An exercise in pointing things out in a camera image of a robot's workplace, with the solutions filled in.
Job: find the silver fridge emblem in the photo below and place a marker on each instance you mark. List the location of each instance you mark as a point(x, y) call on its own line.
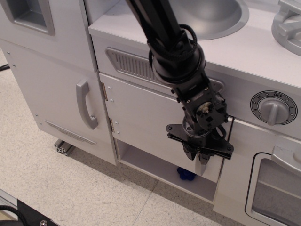
point(70, 133)

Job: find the aluminium extrusion bar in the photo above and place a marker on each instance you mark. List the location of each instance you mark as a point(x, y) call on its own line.
point(64, 147)

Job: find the silver fridge door handle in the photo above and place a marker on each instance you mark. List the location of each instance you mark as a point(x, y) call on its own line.
point(82, 90)

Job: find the silver vent grille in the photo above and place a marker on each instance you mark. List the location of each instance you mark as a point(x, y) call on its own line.
point(136, 70)

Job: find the grey timer knob dial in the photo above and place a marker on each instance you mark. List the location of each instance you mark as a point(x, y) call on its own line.
point(273, 108)

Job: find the white cabinet door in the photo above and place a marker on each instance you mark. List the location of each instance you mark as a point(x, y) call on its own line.
point(140, 118)

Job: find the white toy kitchen unit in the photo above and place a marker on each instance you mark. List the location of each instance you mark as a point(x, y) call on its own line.
point(113, 183)

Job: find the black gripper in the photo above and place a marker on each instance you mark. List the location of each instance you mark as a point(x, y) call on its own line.
point(206, 143)

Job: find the silver oven door handle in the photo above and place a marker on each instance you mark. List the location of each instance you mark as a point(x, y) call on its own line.
point(285, 158)

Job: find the blue toy grapes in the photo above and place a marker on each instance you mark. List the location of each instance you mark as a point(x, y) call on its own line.
point(185, 174)

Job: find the aluminium frame rail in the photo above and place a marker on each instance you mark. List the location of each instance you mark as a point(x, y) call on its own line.
point(7, 200)

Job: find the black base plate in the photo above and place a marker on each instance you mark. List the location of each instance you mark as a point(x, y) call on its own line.
point(33, 217)

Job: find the white oven door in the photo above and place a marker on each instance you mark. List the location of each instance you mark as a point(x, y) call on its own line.
point(254, 190)

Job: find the silver sink bowl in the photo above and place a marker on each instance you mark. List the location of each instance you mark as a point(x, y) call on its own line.
point(211, 19)

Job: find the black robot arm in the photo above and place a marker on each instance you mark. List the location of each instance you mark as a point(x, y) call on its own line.
point(179, 62)

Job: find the silver stove burner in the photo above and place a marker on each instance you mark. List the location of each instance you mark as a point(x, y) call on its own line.
point(286, 26)

